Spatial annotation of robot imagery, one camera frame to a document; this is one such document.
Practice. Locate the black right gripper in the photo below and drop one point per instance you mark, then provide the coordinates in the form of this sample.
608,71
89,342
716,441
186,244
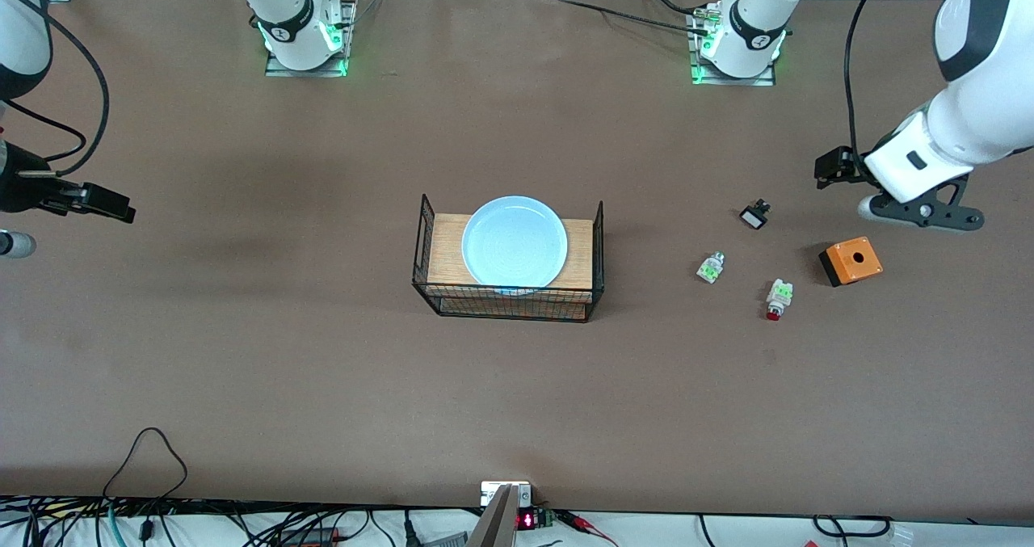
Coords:
18,187

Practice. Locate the black push button white face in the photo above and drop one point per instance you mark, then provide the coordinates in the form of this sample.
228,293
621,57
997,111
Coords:
754,216

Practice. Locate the orange button enclosure box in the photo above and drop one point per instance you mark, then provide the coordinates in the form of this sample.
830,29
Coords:
852,259

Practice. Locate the red probe lead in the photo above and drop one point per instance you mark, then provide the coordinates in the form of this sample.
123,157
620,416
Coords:
577,519

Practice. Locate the silver camera bracket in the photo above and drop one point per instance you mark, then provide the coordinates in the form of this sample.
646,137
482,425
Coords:
490,492

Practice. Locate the grey camera support beam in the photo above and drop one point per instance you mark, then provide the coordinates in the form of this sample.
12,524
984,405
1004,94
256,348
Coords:
497,527

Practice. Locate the red digit display board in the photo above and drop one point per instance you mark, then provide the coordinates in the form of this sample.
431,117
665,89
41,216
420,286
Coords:
527,520

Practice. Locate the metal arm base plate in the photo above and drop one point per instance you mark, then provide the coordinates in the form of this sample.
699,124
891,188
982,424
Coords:
279,69
731,81

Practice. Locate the red push button switch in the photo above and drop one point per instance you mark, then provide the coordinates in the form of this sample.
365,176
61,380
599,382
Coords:
779,295

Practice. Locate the light blue plate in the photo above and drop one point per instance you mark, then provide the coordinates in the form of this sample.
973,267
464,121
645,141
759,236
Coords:
514,244

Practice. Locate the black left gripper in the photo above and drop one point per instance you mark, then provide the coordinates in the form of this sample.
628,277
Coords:
855,169

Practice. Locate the green push button switch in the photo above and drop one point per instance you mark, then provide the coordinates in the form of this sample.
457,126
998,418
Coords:
710,268

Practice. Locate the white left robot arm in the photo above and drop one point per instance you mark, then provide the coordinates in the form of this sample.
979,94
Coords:
755,30

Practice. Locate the black power adapter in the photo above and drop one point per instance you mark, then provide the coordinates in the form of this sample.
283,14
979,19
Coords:
311,537

